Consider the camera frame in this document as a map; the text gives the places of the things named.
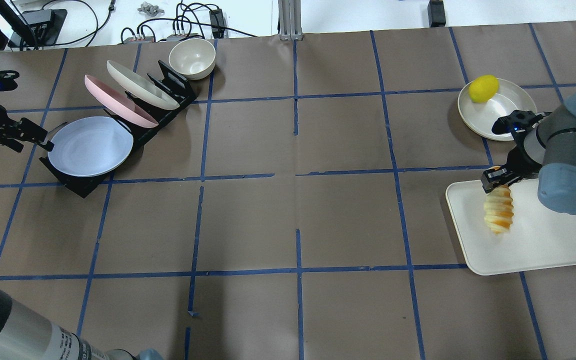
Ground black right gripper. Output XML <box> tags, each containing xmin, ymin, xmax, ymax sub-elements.
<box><xmin>481</xmin><ymin>145</ymin><xmax>541</xmax><ymax>194</ymax></box>

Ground spiral bread roll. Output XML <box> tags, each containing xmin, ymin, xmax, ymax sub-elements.
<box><xmin>483</xmin><ymin>185</ymin><xmax>514</xmax><ymax>235</ymax></box>

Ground light blue plate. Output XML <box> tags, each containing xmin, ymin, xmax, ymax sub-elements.
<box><xmin>48</xmin><ymin>116</ymin><xmax>134</xmax><ymax>177</ymax></box>

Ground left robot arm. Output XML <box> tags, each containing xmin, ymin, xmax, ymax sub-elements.
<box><xmin>0</xmin><ymin>70</ymin><xmax>162</xmax><ymax>360</ymax></box>

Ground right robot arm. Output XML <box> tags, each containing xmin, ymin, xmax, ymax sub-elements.
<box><xmin>480</xmin><ymin>93</ymin><xmax>576</xmax><ymax>215</ymax></box>

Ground pink plate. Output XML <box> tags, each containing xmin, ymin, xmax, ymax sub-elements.
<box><xmin>84</xmin><ymin>74</ymin><xmax>159</xmax><ymax>129</ymax></box>

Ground cream white plate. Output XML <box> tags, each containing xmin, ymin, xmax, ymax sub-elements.
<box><xmin>106</xmin><ymin>60</ymin><xmax>179</xmax><ymax>110</ymax></box>

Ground white shallow bowl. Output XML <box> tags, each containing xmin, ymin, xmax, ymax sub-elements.
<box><xmin>457</xmin><ymin>79</ymin><xmax>538</xmax><ymax>142</ymax></box>

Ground black dish rack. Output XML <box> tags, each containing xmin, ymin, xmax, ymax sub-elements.
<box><xmin>39</xmin><ymin>61</ymin><xmax>197</xmax><ymax>198</ymax></box>

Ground cream rectangular tray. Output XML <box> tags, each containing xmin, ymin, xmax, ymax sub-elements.
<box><xmin>445</xmin><ymin>179</ymin><xmax>576</xmax><ymax>276</ymax></box>

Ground yellow lemon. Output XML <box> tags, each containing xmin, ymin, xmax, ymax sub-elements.
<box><xmin>468</xmin><ymin>74</ymin><xmax>499</xmax><ymax>104</ymax></box>

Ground cream round bowl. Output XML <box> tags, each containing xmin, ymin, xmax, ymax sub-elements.
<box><xmin>168</xmin><ymin>38</ymin><xmax>217</xmax><ymax>80</ymax></box>

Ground black power adapter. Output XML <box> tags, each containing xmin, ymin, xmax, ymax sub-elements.
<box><xmin>209</xmin><ymin>9</ymin><xmax>226</xmax><ymax>39</ymax></box>

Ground aluminium frame post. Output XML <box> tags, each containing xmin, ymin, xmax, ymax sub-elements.
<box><xmin>278</xmin><ymin>0</ymin><xmax>304</xmax><ymax>41</ymax></box>

